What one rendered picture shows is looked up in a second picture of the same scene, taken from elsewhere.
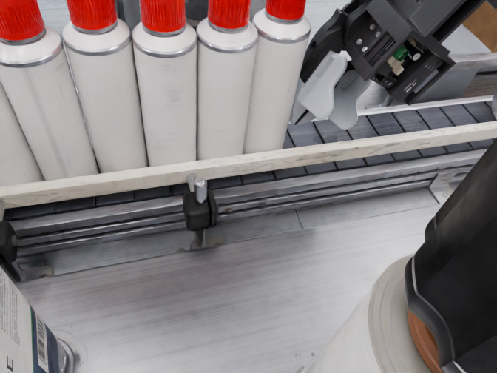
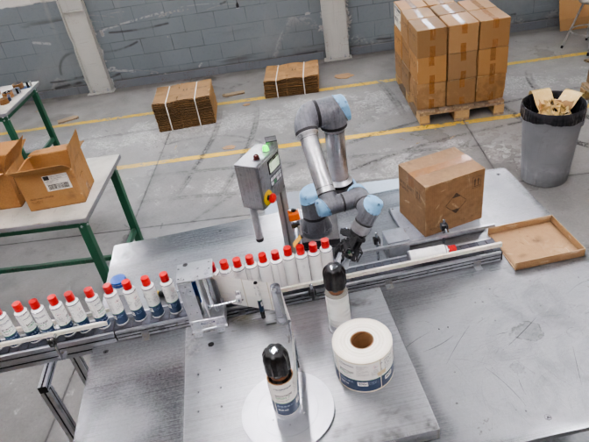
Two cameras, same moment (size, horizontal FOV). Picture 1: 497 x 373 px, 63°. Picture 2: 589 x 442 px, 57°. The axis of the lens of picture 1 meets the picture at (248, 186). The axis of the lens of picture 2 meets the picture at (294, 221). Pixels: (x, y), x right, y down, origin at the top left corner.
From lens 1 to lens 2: 1.85 m
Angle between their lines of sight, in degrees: 22
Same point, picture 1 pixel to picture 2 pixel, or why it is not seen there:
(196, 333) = (311, 315)
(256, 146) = not seen: hidden behind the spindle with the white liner
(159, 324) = (303, 314)
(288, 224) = not seen: hidden behind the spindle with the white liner
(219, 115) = (314, 269)
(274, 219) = not seen: hidden behind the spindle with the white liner
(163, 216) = (304, 296)
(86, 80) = (287, 265)
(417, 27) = (351, 247)
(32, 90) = (278, 268)
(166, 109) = (302, 269)
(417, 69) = (354, 255)
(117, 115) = (292, 271)
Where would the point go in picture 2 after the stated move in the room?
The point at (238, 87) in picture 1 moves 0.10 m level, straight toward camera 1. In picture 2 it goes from (317, 263) to (314, 279)
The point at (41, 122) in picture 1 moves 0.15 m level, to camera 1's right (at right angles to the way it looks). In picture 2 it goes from (278, 274) to (314, 276)
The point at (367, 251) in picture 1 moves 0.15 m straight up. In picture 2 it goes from (353, 298) to (351, 270)
